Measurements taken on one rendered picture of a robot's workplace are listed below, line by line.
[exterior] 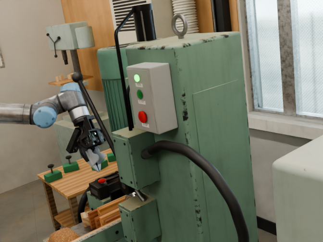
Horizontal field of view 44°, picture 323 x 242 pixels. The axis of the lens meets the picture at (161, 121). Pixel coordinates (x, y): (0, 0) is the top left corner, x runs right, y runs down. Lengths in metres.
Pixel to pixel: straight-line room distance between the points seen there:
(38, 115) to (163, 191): 0.57
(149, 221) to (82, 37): 2.42
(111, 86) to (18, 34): 3.17
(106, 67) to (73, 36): 2.27
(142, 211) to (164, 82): 0.41
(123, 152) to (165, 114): 0.19
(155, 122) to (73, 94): 0.71
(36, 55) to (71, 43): 0.99
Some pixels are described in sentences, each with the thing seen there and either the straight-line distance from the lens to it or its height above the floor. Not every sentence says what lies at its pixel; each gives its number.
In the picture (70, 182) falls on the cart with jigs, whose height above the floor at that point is 0.53.
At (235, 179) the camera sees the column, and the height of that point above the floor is 1.13.
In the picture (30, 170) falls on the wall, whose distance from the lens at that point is 4.56.
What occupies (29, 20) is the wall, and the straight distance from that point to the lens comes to 4.43.
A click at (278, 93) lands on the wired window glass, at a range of 2.61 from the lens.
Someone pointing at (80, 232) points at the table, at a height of 0.90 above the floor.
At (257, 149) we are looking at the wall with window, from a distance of 2.75.
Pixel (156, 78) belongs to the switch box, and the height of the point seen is 1.45.
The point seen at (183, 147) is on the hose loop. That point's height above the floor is 1.29.
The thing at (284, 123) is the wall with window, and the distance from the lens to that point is 2.48.
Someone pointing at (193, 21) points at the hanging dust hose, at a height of 1.48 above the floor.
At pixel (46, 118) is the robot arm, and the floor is 1.29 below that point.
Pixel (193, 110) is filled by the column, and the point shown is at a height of 1.36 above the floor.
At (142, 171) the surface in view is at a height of 1.20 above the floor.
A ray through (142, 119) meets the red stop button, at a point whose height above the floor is 1.36.
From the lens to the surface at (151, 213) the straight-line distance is 1.19.
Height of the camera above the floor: 1.61
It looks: 16 degrees down
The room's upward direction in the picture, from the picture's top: 8 degrees counter-clockwise
